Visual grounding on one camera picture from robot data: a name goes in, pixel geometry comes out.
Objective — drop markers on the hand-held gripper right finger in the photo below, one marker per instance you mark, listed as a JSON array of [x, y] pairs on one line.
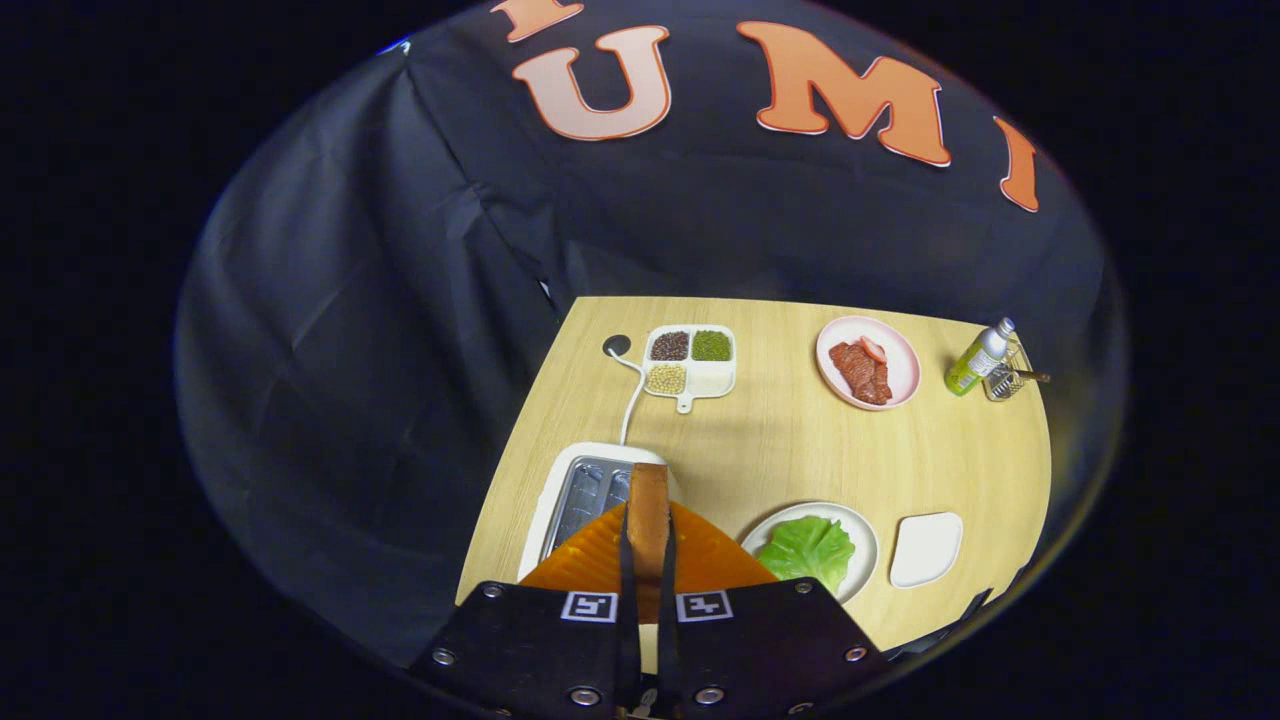
[[760, 640]]

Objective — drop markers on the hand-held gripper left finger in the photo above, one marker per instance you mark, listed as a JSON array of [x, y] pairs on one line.
[[540, 640]]

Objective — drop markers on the green lettuce leaf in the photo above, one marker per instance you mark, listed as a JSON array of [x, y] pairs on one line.
[[805, 550]]

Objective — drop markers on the toast bread slice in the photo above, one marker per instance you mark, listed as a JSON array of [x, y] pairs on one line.
[[649, 520]]

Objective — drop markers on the white round plate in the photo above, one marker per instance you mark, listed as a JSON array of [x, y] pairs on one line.
[[865, 545]]

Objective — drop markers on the white toaster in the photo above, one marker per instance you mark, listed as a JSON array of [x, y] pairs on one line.
[[585, 490]]

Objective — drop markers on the white square plate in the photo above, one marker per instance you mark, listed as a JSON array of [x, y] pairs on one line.
[[925, 550]]

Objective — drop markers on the white divided tray with beans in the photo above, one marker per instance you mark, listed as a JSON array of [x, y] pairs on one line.
[[712, 380]]

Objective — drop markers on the brown meat slice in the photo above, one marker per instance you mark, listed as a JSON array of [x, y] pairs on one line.
[[862, 375]]

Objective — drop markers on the pink round plate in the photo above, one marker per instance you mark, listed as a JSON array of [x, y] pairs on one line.
[[900, 365]]

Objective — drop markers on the red food strip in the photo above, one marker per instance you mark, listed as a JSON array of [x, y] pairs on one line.
[[874, 349]]

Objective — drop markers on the silver bottle with green label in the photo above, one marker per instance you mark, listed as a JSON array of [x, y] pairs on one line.
[[975, 362]]

